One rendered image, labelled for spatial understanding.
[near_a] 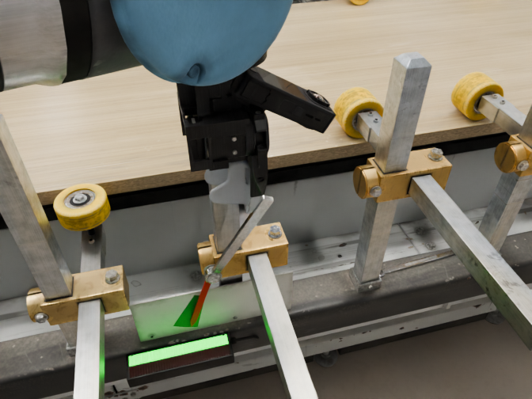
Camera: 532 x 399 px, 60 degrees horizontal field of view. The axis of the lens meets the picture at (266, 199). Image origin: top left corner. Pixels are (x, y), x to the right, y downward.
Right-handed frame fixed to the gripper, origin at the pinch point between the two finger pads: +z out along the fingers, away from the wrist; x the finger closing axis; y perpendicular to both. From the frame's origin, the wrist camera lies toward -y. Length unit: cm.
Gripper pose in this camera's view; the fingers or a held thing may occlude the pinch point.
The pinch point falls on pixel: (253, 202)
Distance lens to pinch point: 55.1
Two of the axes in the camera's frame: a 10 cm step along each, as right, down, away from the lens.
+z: 0.0, 7.5, 6.6
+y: -9.7, 1.7, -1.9
